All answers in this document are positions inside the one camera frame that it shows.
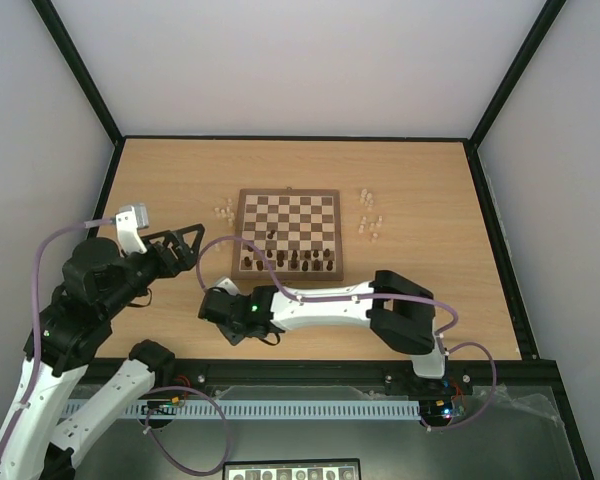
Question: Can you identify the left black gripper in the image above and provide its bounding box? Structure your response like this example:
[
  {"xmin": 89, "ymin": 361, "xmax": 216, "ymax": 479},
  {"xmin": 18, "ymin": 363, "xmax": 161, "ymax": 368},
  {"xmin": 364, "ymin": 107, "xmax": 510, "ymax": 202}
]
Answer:
[{"xmin": 104, "ymin": 223, "xmax": 207, "ymax": 316}]

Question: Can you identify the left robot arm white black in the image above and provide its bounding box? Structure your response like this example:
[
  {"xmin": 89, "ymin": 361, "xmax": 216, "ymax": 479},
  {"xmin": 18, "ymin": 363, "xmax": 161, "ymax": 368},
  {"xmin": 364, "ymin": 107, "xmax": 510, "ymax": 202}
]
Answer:
[{"xmin": 0, "ymin": 224, "xmax": 205, "ymax": 479}]

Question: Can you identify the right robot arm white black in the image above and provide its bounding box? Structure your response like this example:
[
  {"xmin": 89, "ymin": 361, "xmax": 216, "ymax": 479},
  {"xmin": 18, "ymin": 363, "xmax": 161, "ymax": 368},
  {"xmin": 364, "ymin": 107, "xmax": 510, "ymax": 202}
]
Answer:
[{"xmin": 198, "ymin": 270, "xmax": 451, "ymax": 392}]

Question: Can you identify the left circuit board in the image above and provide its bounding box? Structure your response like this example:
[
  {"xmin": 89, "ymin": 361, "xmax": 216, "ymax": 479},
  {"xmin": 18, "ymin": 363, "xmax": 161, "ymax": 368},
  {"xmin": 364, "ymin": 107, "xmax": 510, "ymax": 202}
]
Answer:
[{"xmin": 145, "ymin": 396, "xmax": 187, "ymax": 415}]

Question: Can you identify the wooden chess board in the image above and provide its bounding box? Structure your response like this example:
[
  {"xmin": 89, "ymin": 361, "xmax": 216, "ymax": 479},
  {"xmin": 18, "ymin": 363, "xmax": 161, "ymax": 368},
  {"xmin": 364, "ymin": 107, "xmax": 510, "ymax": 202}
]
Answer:
[{"xmin": 231, "ymin": 188, "xmax": 344, "ymax": 282}]

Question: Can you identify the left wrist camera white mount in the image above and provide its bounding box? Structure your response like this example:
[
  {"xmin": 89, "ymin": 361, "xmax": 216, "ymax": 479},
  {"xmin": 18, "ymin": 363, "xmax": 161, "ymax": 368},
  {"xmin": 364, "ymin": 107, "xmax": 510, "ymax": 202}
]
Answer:
[{"xmin": 115, "ymin": 203, "xmax": 149, "ymax": 255}]

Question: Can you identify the grey slotted cable duct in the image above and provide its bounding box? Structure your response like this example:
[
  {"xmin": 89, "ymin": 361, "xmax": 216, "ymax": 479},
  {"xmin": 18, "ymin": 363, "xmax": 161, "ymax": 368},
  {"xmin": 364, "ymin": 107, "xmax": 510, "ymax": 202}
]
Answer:
[{"xmin": 62, "ymin": 397, "xmax": 421, "ymax": 422}]

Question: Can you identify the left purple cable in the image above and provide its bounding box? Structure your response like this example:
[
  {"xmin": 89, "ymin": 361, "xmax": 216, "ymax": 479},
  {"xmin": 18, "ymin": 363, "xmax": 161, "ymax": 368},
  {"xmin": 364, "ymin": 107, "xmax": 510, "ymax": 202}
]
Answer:
[{"xmin": 0, "ymin": 217, "xmax": 231, "ymax": 476}]

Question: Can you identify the purple cable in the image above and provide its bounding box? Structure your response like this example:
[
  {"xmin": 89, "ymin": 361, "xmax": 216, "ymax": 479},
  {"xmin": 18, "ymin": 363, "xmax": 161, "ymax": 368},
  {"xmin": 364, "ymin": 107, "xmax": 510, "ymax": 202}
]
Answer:
[
  {"xmin": 196, "ymin": 236, "xmax": 499, "ymax": 432},
  {"xmin": 0, "ymin": 217, "xmax": 231, "ymax": 476}
]

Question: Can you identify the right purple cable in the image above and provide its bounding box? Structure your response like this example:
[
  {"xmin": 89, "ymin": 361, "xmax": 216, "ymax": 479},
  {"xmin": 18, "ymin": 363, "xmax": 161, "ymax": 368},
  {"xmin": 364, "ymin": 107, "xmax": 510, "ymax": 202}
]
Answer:
[{"xmin": 196, "ymin": 236, "xmax": 499, "ymax": 432}]

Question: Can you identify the black aluminium frame rail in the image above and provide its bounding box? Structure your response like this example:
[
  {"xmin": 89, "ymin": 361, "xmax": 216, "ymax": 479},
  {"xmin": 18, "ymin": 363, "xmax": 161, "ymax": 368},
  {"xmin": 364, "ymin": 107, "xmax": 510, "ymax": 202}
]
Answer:
[{"xmin": 29, "ymin": 355, "xmax": 561, "ymax": 401}]

